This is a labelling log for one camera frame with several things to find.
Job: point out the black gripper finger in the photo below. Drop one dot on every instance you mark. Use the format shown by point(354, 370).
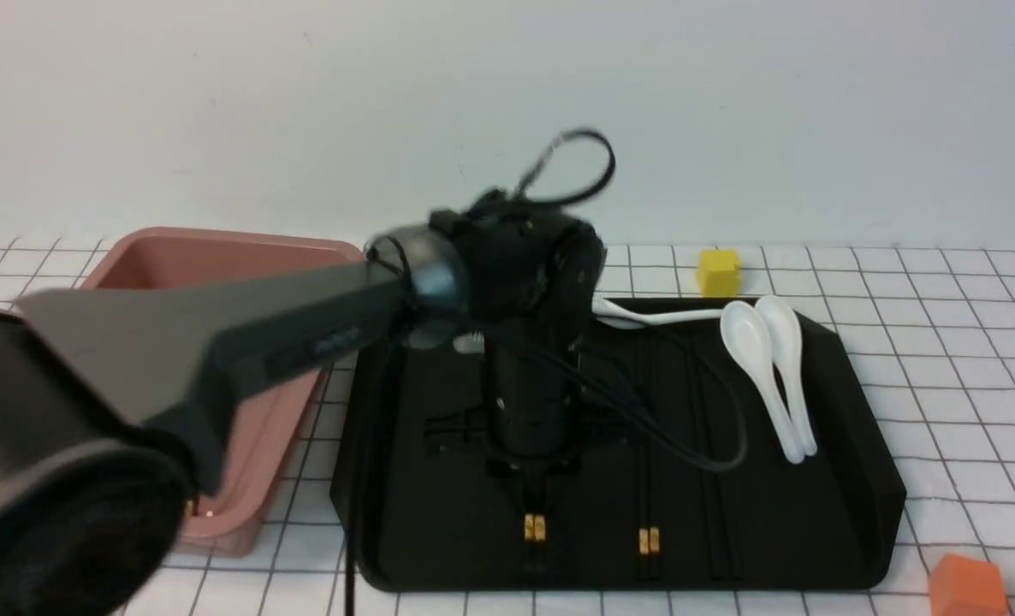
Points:
point(525, 494)

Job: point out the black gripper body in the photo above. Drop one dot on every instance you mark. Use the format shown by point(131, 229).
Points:
point(513, 411)

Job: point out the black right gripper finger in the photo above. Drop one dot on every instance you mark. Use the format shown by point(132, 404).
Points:
point(547, 496)

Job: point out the black chopstick tray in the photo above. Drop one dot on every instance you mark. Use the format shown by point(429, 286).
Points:
point(656, 560)
point(541, 547)
point(529, 560)
point(642, 463)

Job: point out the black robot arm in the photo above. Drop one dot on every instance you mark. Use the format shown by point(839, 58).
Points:
point(116, 406)

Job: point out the white spoon far left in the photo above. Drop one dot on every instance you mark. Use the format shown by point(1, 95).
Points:
point(469, 343)

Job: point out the white spoon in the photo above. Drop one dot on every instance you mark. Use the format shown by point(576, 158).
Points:
point(787, 352)
point(469, 343)
point(746, 337)
point(615, 316)

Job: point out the white spoon top middle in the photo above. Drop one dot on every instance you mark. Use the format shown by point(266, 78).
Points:
point(615, 316)

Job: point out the black plastic tray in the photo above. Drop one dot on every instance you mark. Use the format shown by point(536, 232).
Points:
point(827, 523)

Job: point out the white spoon right inner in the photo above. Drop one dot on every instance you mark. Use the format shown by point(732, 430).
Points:
point(746, 337)

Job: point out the yellow cube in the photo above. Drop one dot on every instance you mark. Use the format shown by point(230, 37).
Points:
point(718, 273)

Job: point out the white spoon right outer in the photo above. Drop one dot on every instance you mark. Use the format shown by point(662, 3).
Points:
point(787, 352)

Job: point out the orange cube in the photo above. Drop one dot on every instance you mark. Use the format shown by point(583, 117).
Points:
point(960, 585)

